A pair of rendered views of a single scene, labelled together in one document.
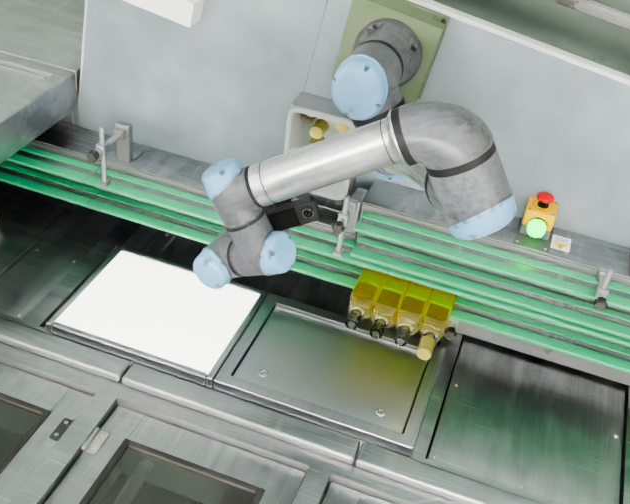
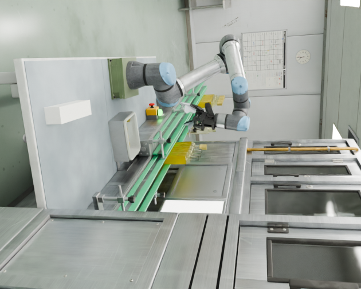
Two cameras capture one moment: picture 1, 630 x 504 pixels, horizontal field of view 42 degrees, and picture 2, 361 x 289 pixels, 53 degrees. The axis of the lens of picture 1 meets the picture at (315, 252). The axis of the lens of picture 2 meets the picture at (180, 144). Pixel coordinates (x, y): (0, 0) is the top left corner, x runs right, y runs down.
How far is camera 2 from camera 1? 2.44 m
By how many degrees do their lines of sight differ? 78
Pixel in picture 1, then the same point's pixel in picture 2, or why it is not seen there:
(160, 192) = (127, 204)
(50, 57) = (16, 223)
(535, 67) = not seen: hidden behind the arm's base
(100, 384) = not seen: hidden behind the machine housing
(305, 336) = (188, 187)
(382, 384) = (206, 170)
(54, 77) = (55, 212)
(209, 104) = (90, 160)
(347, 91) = (171, 74)
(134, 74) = (66, 175)
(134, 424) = not seen: hidden behind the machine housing
